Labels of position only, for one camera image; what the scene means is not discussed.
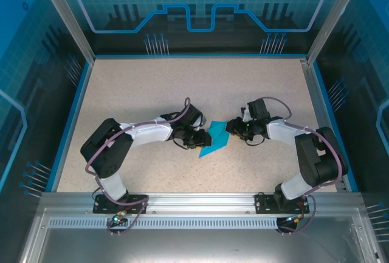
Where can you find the aluminium frame post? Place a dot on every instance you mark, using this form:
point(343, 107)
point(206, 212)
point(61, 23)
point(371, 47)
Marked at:
point(67, 17)
point(333, 17)

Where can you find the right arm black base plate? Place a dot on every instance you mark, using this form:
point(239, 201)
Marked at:
point(263, 203)

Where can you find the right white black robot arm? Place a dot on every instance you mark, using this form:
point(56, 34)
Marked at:
point(285, 131)

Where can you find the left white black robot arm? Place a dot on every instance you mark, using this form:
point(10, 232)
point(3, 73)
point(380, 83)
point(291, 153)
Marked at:
point(149, 132)

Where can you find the aluminium mounting rail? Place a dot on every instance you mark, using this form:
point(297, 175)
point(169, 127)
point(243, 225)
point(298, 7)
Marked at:
point(200, 202)

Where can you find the aluminium side rail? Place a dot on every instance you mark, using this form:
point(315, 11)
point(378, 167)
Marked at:
point(316, 93)

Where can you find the blue cloth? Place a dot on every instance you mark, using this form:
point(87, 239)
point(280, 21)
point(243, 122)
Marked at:
point(217, 141)

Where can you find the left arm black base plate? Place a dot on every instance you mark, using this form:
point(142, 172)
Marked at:
point(101, 206)

